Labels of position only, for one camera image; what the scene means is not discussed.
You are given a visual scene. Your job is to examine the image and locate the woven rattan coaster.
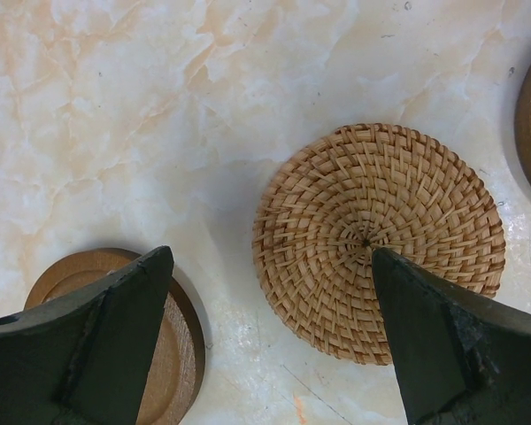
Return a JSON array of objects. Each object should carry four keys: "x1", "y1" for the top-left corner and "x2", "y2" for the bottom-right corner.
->
[{"x1": 252, "y1": 123, "x2": 505, "y2": 366}]

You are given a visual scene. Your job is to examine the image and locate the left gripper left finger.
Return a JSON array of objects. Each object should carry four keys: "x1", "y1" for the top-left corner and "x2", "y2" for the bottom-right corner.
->
[{"x1": 0, "y1": 246, "x2": 173, "y2": 424}]

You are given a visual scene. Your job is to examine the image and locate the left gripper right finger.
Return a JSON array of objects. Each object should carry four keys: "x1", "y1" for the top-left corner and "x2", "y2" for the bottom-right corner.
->
[{"x1": 372, "y1": 248, "x2": 531, "y2": 424}]

